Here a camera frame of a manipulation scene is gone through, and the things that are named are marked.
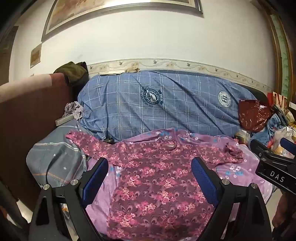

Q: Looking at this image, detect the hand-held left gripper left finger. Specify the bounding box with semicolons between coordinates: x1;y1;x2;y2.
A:
29;158;109;241

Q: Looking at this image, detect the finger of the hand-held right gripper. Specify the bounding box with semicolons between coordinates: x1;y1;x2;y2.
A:
250;138;296;164
280;137;296;153

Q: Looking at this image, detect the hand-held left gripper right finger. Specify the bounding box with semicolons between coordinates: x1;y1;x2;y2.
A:
191;157;273;241

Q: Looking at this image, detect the maroon floral shirt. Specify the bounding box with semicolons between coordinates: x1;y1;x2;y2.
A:
65;130;244;241

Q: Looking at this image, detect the person's right forearm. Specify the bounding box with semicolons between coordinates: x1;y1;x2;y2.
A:
272;192;296;232

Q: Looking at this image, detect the white plastic bag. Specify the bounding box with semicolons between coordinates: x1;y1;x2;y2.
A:
269;126;296;153

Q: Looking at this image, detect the purple floral blanket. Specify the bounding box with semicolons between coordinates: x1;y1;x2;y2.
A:
85;128;278;241

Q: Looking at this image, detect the red plastic bag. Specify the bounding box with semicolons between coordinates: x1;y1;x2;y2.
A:
238;99;273;132

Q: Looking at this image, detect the red paper bag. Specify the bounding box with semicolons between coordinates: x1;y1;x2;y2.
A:
267;91;289;109

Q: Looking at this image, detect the grey striped pillow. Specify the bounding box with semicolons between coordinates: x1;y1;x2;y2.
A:
26;119;93;188

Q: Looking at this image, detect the blue plaid quilt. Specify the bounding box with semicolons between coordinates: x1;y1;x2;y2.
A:
77;70;259;142

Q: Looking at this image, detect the crumpled grey purple cloth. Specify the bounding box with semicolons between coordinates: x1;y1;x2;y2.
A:
62;101;84;121

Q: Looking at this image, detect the brown padded headboard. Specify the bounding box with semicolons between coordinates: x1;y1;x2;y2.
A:
0;73;77;204

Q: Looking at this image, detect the olive green clothing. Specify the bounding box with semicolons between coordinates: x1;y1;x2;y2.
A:
54;61;89;87

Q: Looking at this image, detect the small framed picture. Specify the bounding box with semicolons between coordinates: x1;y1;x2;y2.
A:
30;42;43;69

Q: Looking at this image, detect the large framed painting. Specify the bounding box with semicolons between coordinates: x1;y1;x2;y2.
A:
41;0;204;42

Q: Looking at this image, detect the green patterned wooden frame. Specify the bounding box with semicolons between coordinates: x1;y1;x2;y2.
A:
261;0;294;102

